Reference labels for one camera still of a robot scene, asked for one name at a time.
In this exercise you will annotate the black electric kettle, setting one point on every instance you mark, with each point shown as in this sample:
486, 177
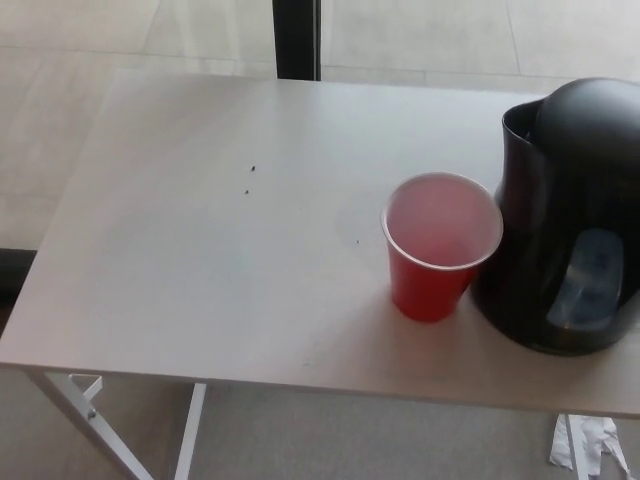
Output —
550, 200

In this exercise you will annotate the black vertical post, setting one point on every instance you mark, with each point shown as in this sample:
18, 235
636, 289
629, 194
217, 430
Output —
296, 40

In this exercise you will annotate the white crumpled paper scrap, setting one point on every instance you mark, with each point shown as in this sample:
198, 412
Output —
597, 445

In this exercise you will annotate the red plastic cup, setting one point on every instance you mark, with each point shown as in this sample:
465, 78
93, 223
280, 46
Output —
425, 295

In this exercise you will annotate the white metal table frame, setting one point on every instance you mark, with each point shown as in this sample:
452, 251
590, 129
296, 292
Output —
82, 405

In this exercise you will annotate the white metal table leg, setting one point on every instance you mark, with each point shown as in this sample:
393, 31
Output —
575, 450

